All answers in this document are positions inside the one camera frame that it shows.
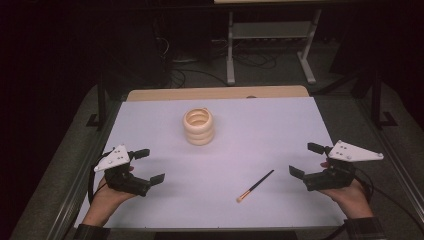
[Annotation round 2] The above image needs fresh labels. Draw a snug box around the black metal stand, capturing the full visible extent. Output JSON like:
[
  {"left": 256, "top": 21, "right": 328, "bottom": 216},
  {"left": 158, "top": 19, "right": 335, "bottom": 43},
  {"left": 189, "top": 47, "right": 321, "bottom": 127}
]
[
  {"left": 371, "top": 71, "right": 399, "bottom": 129},
  {"left": 85, "top": 71, "right": 109, "bottom": 131}
]

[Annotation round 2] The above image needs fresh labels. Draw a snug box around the aluminium frame rail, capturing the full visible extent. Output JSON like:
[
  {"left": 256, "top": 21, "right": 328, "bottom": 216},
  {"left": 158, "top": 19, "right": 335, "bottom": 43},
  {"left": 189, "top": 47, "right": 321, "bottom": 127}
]
[
  {"left": 358, "top": 98, "right": 424, "bottom": 214},
  {"left": 49, "top": 99, "right": 123, "bottom": 240}
]

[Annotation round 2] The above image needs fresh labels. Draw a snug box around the left hand-held gripper cable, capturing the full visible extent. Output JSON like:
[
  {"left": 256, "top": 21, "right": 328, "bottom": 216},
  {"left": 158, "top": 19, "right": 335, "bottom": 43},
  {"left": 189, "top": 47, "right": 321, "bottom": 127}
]
[{"left": 87, "top": 151, "right": 111, "bottom": 205}]

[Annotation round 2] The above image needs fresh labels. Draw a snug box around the person's left hand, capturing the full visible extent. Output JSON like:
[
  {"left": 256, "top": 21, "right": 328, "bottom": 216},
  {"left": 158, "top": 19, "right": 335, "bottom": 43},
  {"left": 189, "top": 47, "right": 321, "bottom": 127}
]
[{"left": 87, "top": 165, "right": 138, "bottom": 220}]

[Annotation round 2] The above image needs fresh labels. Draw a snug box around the right hand-held gripper cable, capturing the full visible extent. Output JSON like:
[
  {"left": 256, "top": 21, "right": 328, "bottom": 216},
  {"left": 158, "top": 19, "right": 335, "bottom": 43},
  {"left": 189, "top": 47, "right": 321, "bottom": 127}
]
[{"left": 354, "top": 168, "right": 424, "bottom": 231}]

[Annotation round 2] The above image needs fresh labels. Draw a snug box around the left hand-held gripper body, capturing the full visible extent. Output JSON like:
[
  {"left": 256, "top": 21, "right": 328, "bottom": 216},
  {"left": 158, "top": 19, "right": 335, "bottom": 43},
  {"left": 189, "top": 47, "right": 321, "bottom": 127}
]
[{"left": 93, "top": 144, "right": 152, "bottom": 198}]

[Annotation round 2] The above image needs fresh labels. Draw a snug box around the cream ribbed cup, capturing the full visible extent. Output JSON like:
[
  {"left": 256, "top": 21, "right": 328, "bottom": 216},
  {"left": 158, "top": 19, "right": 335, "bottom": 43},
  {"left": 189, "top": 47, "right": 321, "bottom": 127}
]
[{"left": 182, "top": 107, "right": 215, "bottom": 146}]

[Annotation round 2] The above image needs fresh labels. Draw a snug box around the black floor cable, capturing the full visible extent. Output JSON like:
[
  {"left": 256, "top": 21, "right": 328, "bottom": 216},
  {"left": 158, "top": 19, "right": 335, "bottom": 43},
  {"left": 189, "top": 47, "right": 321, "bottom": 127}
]
[{"left": 170, "top": 68, "right": 228, "bottom": 89}]

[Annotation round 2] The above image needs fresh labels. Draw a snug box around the hand-held gripper cable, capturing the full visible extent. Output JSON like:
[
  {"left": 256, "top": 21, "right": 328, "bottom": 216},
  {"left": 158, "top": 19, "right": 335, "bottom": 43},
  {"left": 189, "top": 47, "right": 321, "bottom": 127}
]
[
  {"left": 354, "top": 168, "right": 424, "bottom": 231},
  {"left": 87, "top": 151, "right": 111, "bottom": 205}
]

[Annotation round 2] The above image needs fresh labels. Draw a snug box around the white table sheet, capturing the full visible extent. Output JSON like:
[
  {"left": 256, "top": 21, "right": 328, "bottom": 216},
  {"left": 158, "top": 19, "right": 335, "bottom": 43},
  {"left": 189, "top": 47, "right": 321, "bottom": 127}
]
[{"left": 73, "top": 96, "right": 348, "bottom": 230}]

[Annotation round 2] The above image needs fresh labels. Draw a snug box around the person's right hand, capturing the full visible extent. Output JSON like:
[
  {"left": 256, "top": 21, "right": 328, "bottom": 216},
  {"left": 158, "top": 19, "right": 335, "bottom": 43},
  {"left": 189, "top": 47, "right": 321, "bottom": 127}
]
[{"left": 318, "top": 161, "right": 375, "bottom": 220}]

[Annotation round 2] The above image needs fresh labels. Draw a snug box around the black makeup brush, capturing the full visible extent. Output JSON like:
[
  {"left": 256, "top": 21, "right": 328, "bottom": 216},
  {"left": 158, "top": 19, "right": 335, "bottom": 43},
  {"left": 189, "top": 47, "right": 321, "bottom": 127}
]
[{"left": 235, "top": 169, "right": 275, "bottom": 204}]

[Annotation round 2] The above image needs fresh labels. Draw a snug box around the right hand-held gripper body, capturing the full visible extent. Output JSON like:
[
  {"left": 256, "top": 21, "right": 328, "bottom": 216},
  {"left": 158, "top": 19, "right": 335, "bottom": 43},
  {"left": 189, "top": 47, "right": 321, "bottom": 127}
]
[{"left": 302, "top": 140, "right": 385, "bottom": 192}]

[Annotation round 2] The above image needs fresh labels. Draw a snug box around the tangle of black cables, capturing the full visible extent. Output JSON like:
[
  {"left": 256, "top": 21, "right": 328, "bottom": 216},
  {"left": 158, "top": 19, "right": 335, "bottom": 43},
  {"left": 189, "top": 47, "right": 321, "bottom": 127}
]
[{"left": 233, "top": 49, "right": 278, "bottom": 70}]

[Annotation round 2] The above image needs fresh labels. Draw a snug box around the white metal desk frame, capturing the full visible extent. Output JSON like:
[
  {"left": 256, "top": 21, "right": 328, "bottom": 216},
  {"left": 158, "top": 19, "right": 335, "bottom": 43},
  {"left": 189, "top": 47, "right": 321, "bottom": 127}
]
[{"left": 225, "top": 9, "right": 323, "bottom": 86}]

